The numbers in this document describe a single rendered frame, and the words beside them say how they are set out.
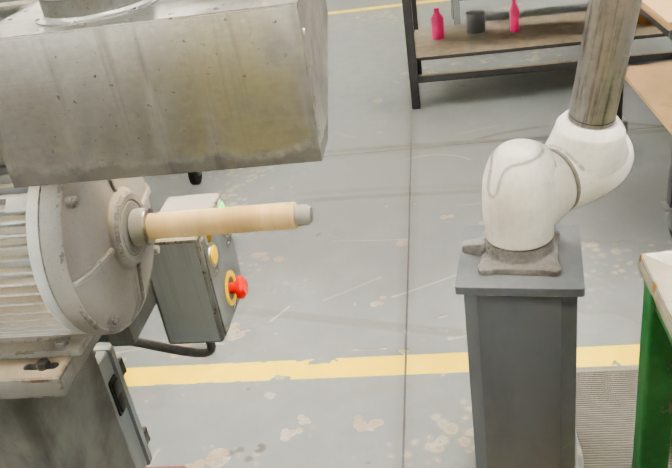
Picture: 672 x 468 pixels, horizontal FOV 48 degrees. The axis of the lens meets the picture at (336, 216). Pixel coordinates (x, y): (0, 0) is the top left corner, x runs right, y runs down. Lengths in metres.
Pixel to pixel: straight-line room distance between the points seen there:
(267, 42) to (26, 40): 0.21
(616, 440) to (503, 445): 0.44
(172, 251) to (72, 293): 0.35
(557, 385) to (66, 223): 1.30
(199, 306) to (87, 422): 0.24
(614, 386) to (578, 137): 1.01
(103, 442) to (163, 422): 1.35
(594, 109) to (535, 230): 0.29
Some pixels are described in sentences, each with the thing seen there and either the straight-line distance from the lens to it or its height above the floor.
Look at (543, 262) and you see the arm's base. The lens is 1.73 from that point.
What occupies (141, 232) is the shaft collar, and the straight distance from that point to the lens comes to 0.92.
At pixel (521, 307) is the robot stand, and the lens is 1.73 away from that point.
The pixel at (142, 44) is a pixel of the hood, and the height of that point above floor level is 1.51.
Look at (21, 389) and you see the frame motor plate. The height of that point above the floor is 1.11.
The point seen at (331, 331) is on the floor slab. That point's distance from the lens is 2.78.
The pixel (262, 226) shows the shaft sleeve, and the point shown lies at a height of 1.25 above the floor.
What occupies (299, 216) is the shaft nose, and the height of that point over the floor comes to 1.25.
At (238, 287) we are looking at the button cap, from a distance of 1.27.
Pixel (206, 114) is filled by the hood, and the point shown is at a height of 1.44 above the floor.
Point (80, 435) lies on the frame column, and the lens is 1.19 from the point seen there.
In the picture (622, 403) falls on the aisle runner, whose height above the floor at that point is 0.00.
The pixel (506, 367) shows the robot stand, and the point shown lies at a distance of 1.84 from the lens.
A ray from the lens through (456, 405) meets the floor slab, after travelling 2.43.
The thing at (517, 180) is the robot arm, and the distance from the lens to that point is 1.63.
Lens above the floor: 1.66
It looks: 28 degrees down
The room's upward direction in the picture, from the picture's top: 9 degrees counter-clockwise
